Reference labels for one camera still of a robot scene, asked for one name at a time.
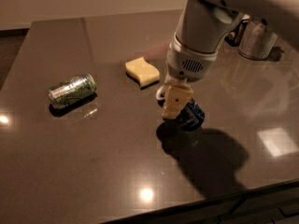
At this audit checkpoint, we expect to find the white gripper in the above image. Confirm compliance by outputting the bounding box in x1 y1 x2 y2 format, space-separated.
156 35 218 119

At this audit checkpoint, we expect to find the blue pepsi can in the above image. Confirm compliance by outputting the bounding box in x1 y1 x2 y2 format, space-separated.
175 99 205 132

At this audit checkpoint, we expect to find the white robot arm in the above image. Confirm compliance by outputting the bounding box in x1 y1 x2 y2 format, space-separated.
157 0 299 119

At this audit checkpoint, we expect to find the green soda can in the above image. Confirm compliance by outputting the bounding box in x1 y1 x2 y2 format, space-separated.
47 74 96 109

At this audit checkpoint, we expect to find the yellow sponge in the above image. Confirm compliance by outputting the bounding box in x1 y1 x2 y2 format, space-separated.
125 57 160 88

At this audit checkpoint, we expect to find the metal cup with packets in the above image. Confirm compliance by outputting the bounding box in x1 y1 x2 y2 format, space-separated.
238 18 278 61

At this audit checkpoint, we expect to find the black wire napkin holder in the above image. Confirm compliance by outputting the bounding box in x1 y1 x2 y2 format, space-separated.
225 19 249 47

